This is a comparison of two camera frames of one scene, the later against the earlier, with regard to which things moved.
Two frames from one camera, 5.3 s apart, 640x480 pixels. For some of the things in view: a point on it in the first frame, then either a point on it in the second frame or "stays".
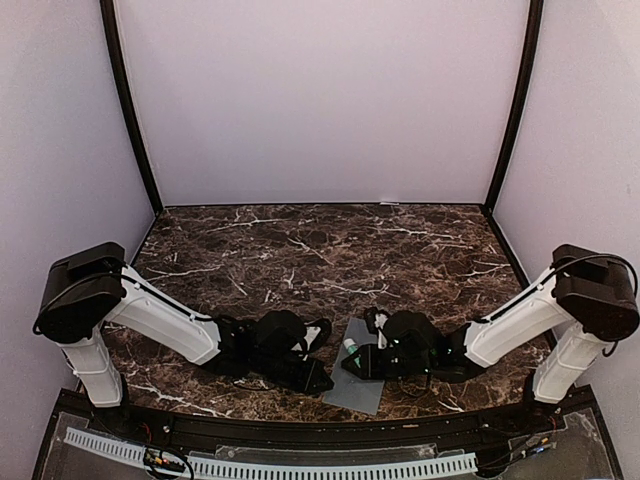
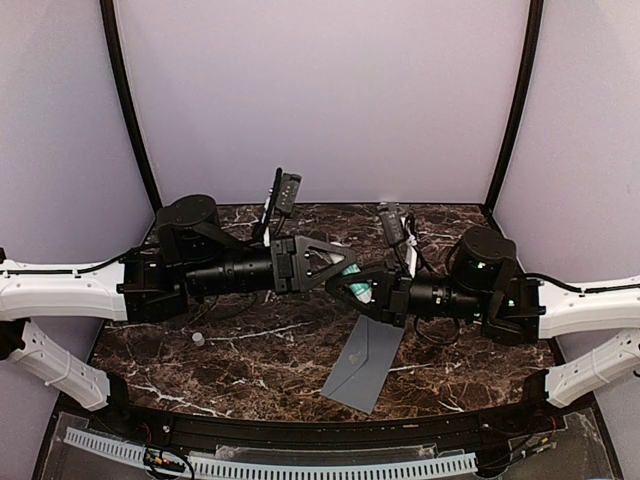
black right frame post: [534, 27] stays
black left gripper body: [302, 381] to [284, 282]
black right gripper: [368, 365] to [395, 300]
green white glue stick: [352, 347] to [363, 289]
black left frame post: [107, 20] stays
